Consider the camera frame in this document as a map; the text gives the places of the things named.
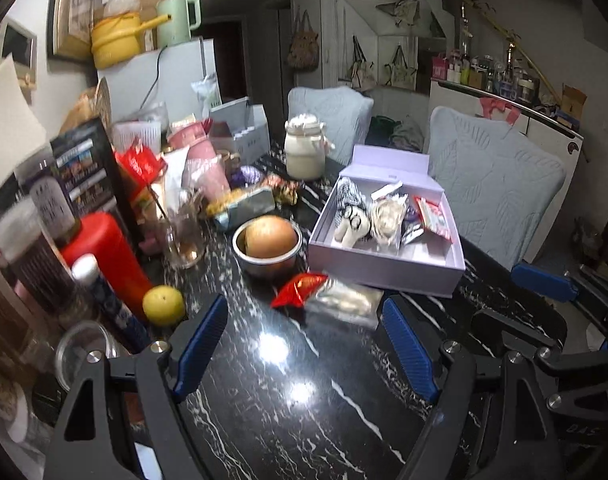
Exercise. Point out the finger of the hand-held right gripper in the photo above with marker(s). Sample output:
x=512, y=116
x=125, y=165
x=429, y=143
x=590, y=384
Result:
x=544, y=282
x=524, y=326

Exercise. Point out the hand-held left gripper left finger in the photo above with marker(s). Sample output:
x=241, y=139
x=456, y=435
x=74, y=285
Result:
x=199, y=347

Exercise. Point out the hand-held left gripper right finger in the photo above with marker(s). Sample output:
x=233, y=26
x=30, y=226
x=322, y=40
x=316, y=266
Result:
x=410, y=352

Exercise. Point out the lavender gift box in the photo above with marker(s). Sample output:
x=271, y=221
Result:
x=384, y=267

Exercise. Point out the red clear snack packet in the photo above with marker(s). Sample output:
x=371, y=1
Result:
x=334, y=300

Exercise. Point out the purple silver snack packet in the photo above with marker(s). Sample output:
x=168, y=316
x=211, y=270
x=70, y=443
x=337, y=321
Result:
x=411, y=232

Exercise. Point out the white plush toy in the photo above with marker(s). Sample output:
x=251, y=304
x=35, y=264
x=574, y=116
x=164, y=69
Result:
x=351, y=192

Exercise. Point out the yellow lemon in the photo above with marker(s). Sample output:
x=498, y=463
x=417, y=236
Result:
x=163, y=305

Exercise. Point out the blue spray can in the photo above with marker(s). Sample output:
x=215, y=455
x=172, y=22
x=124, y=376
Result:
x=114, y=310

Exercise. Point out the clear glass cup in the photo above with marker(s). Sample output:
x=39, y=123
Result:
x=181, y=245

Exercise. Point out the metal bowl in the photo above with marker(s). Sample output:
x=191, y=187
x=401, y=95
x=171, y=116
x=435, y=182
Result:
x=266, y=266

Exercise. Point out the large chair, blue quilted cover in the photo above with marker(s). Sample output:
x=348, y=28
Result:
x=494, y=180

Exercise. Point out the round glass lid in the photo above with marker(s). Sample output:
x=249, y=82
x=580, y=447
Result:
x=84, y=345

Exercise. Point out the red white snack packet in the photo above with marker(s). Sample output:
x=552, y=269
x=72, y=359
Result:
x=434, y=220

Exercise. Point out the red bottle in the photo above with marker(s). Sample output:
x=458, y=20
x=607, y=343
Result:
x=109, y=255

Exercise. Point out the clear packet of cream snack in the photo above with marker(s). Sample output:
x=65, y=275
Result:
x=386, y=217

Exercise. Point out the silver yellow snack packet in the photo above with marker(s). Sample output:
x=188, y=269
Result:
x=249, y=205

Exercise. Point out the pink cup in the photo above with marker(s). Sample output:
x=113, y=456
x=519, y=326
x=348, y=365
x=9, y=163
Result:
x=209, y=170

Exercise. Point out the brown snack packet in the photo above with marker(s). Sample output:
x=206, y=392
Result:
x=284, y=190

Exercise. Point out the red bow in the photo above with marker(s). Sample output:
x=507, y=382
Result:
x=496, y=107

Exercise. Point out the cardboard box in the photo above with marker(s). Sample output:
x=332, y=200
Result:
x=574, y=102

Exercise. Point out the dark glass jar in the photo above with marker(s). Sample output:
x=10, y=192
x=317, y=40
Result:
x=29, y=265

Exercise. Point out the red snack bag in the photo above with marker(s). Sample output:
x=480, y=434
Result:
x=141, y=165

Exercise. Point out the pile of clothes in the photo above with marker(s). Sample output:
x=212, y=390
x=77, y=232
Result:
x=409, y=135

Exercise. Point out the white cabinet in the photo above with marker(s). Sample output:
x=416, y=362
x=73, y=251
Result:
x=454, y=97

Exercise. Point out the white paper box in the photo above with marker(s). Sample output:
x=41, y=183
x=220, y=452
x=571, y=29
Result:
x=249, y=135

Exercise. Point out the cream pig-shaped jar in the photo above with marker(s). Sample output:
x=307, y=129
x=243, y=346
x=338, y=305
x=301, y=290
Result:
x=304, y=155

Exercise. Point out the black printed box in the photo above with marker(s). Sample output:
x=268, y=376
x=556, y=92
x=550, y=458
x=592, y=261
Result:
x=84, y=160

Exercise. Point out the row of bottles and jars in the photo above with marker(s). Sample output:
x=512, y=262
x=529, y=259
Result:
x=484, y=70

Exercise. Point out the white plastic basket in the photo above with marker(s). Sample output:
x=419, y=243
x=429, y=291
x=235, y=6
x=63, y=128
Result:
x=136, y=135

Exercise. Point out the green bag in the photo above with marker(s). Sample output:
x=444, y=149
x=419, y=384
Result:
x=381, y=130

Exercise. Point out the small chair, blue quilted cover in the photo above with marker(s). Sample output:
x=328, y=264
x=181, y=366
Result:
x=334, y=115

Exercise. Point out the white green pouch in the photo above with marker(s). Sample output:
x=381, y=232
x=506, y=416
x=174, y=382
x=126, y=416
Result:
x=208, y=97

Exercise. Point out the beige hanging tote bag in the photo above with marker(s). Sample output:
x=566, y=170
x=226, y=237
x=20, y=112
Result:
x=401, y=70
x=401, y=7
x=362, y=72

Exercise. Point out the round woven mat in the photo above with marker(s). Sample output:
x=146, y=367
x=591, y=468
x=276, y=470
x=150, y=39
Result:
x=103, y=105

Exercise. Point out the white refrigerator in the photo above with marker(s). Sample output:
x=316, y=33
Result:
x=179, y=75

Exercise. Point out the brown door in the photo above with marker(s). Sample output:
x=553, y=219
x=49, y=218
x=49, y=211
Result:
x=231, y=60

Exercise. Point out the white paper sheet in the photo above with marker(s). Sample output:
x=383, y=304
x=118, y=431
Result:
x=9, y=125

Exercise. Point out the yellow pot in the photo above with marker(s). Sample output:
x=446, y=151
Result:
x=111, y=45

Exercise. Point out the brown hanging tote bag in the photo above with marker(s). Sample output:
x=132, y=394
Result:
x=303, y=47

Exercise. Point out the green kettle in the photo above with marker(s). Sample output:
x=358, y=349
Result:
x=176, y=20

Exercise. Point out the small framed picture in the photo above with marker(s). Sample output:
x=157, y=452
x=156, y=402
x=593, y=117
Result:
x=16, y=45

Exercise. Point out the large framed picture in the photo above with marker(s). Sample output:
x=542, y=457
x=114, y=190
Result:
x=74, y=10

